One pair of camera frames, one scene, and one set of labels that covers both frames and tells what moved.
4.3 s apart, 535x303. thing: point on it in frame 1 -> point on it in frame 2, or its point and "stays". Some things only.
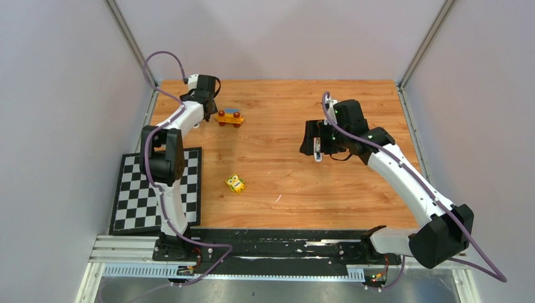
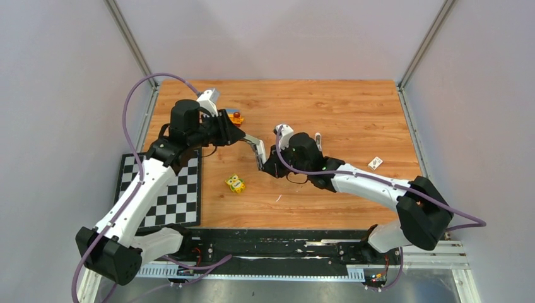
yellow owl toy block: [236, 184] stays
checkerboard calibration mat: [136, 206] stays
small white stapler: [318, 155] stays
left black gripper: [187, 95] -> [227, 132]
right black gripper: [317, 129] -> [272, 166]
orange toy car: [230, 115] stays
